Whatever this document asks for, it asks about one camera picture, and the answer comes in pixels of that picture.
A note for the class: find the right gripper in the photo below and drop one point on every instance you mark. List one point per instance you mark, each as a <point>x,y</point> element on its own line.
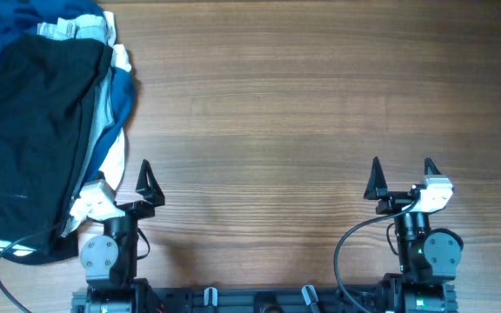
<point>377,189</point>

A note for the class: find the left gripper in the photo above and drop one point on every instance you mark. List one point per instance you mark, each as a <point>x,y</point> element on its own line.
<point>147,188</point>

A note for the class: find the black shorts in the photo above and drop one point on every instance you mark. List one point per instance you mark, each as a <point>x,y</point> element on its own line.
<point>47,100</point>

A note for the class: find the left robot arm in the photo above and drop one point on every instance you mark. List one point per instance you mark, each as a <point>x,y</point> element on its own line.
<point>110,260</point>

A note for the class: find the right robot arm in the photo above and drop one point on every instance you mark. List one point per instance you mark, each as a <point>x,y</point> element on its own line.
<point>428,257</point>

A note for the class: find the white garment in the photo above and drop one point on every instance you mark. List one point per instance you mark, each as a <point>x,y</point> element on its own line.
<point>65,93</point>

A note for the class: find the black garment bottom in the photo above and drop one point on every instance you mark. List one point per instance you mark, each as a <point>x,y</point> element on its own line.
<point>65,248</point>

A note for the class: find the light blue denim jeans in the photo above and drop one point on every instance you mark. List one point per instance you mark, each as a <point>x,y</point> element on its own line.
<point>80,96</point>

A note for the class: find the blue shirt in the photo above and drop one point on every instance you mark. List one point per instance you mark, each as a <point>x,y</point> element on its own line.
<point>23,17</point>

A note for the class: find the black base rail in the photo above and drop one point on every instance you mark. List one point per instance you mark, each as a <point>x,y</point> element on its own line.
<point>307,299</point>

